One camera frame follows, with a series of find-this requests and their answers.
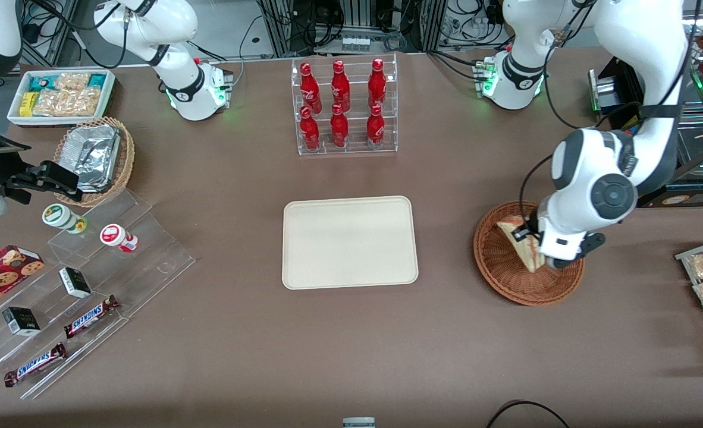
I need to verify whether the triangle sandwich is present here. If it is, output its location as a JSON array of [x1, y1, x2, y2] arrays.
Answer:
[[497, 215, 547, 273]]

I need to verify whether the light wicker basket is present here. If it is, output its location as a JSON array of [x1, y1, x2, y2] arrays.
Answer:
[[53, 117, 136, 208]]

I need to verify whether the brown wicker basket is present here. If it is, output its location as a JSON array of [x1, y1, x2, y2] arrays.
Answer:
[[473, 201, 585, 307]]

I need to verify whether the cream plastic tray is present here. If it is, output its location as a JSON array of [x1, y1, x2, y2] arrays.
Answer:
[[282, 196, 419, 291]]

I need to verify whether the green sunflower snack cup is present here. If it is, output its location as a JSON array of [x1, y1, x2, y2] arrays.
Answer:
[[42, 203, 88, 234]]

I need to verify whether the silver foil container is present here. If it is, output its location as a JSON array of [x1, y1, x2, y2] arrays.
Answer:
[[63, 124, 121, 194]]

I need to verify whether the white snack bin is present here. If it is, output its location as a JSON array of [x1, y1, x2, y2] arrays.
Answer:
[[7, 70, 116, 127]]

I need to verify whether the clear cracker bag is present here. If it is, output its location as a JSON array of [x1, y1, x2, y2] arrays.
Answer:
[[57, 72, 92, 91], [33, 88, 102, 117]]

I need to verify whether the red lidded snack cup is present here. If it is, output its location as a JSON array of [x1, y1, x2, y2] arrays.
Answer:
[[100, 224, 139, 253]]

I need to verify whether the red tartan cookie box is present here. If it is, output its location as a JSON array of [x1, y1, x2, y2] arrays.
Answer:
[[0, 245, 45, 316]]

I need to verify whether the small black carton box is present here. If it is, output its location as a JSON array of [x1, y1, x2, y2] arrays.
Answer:
[[59, 267, 92, 299], [2, 307, 41, 337]]

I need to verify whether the clear acrylic stepped shelf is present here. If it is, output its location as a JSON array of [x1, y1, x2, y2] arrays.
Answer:
[[0, 188, 196, 400]]

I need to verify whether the Snickers chocolate bar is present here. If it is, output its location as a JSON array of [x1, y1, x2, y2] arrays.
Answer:
[[4, 342, 68, 388], [63, 295, 120, 339]]

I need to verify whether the black box device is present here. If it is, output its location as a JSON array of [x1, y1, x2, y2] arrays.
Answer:
[[588, 58, 646, 128]]

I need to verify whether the red cola bottle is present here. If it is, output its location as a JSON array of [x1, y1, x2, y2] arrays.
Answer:
[[300, 62, 322, 114], [331, 59, 351, 112], [330, 103, 349, 148], [300, 106, 321, 150], [366, 103, 385, 149], [368, 58, 387, 109]]

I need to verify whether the clear acrylic bottle rack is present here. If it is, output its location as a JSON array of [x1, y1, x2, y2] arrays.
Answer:
[[291, 53, 398, 156]]

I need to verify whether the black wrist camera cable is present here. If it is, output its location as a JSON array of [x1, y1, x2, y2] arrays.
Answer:
[[518, 153, 557, 235]]

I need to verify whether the black loose cable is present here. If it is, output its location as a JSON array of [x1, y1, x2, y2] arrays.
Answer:
[[485, 400, 569, 428]]

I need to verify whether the aluminium frame rack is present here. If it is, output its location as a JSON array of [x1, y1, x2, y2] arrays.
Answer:
[[256, 0, 447, 57]]

